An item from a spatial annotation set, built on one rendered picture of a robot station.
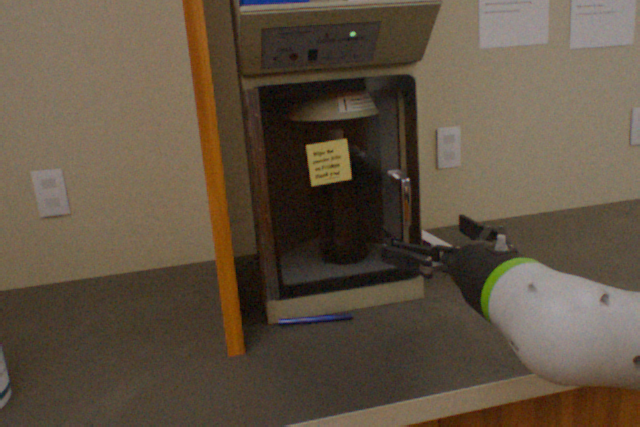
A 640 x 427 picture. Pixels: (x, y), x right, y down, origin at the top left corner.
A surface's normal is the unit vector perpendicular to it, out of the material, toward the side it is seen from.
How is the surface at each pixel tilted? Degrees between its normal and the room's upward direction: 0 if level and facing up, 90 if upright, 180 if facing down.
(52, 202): 90
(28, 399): 0
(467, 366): 0
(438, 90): 90
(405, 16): 135
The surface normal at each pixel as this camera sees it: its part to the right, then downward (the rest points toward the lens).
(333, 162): 0.21, 0.22
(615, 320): 0.44, -0.37
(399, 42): 0.21, 0.84
